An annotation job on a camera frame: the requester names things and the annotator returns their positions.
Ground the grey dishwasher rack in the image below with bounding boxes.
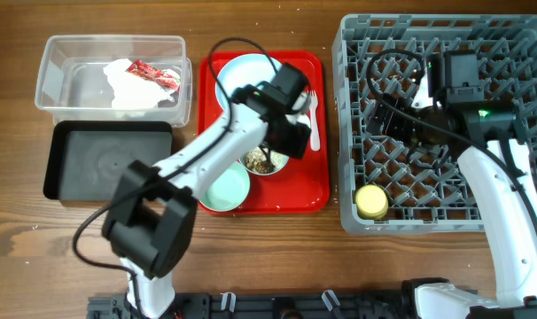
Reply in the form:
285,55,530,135
331,14,537,235

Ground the red snack wrapper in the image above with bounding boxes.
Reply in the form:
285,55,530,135
126,60,182,91

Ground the blue bowl with food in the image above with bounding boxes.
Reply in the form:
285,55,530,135
239,145,291,177

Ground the clear plastic bin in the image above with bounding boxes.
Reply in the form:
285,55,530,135
35,35,192,128

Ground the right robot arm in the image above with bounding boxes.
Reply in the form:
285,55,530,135
365,49,537,318

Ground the black waste tray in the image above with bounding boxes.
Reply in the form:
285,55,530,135
43,121,174,201

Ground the white plastic fork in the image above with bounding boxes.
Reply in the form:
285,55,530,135
309,90,321,152

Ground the food scraps and rice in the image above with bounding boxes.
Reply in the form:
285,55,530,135
243,148,288,175

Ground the red serving tray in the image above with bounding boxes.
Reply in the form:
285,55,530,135
197,51,330,215

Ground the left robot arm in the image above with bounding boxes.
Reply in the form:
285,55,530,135
102,63,310,318

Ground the light blue plate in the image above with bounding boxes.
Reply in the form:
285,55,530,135
215,53,282,112

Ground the white plastic spoon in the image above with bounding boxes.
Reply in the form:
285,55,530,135
292,91,311,128

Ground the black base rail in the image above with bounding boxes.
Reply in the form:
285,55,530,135
86,290,480,319

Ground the yellow plastic cup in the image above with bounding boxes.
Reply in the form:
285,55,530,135
354,184,389,220

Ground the white napkin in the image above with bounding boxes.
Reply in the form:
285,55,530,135
103,58,175,110

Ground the empty mint green bowl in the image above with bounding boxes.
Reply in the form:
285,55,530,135
199,161,251,212

